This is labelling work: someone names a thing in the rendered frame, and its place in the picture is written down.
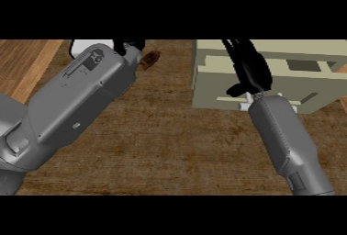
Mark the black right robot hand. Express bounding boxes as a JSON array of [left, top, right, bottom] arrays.
[[220, 39, 273, 98]]

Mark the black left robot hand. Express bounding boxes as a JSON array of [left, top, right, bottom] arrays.
[[111, 39, 146, 57]]

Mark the brown can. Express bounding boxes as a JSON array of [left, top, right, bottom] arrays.
[[138, 50, 161, 71]]

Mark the white rounded object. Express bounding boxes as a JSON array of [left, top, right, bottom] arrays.
[[70, 39, 115, 60]]

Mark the white drawer handle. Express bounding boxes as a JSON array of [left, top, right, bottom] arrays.
[[238, 92, 300, 114]]

